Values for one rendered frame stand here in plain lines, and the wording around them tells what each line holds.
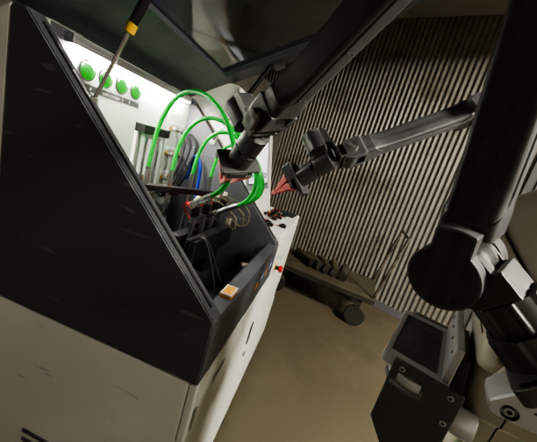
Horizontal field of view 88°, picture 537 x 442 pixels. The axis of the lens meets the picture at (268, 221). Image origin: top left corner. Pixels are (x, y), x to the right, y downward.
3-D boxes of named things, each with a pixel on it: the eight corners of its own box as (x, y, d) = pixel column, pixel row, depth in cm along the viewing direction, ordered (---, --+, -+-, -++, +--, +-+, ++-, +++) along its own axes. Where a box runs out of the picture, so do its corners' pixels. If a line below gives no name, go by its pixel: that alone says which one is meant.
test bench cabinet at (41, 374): (133, 620, 76) (196, 388, 60) (-25, 516, 86) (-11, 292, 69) (227, 411, 144) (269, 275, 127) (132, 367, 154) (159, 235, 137)
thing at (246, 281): (204, 374, 64) (221, 314, 60) (188, 367, 64) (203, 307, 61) (267, 279, 123) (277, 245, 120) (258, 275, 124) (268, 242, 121)
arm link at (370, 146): (505, 100, 71) (478, 126, 81) (493, 83, 73) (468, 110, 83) (347, 156, 71) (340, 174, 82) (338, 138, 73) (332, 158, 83)
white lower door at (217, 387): (148, 582, 77) (204, 381, 62) (141, 578, 77) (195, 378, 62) (232, 401, 139) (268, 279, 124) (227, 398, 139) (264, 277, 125)
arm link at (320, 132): (361, 148, 72) (354, 164, 80) (342, 113, 76) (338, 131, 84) (318, 164, 72) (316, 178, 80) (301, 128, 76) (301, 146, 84)
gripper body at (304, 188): (291, 167, 85) (311, 153, 82) (305, 196, 84) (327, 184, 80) (282, 164, 79) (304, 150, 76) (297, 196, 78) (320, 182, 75)
